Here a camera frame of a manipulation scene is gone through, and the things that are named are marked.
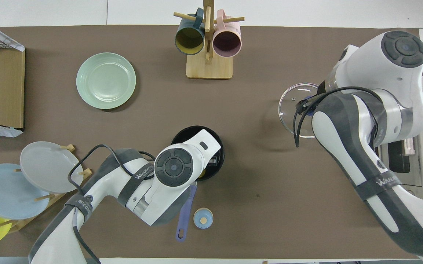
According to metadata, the glass lid blue knob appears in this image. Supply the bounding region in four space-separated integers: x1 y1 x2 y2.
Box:
278 83 324 139

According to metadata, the dark blue pot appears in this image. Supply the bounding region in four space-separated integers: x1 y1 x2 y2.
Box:
171 125 225 242

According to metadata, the light green plate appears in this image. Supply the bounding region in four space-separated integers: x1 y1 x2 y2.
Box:
76 52 136 110

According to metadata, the grey plate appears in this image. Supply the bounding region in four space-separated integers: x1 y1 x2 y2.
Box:
20 141 84 194

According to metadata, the wooden plate rack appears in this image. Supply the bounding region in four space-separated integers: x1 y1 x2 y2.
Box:
0 144 93 233

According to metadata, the light blue plate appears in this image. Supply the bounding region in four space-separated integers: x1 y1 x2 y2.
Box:
0 164 50 220

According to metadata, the small blue call bell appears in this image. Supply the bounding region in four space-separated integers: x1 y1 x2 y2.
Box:
193 208 214 229

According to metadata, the brown table mat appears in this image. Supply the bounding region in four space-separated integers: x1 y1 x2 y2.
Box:
0 25 423 259

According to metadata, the wooden mug rack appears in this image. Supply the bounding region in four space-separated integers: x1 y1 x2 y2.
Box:
174 0 245 79

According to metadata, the pink mug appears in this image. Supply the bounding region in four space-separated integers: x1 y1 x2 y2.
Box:
212 9 242 58

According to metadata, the dark teal mug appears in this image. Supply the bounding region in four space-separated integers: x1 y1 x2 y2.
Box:
175 8 205 55

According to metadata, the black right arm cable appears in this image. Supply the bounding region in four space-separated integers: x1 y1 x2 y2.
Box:
294 86 384 148

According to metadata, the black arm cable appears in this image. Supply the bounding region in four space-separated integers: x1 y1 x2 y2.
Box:
294 86 384 148
68 144 157 264

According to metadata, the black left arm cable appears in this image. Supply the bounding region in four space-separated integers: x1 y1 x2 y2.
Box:
68 144 157 264

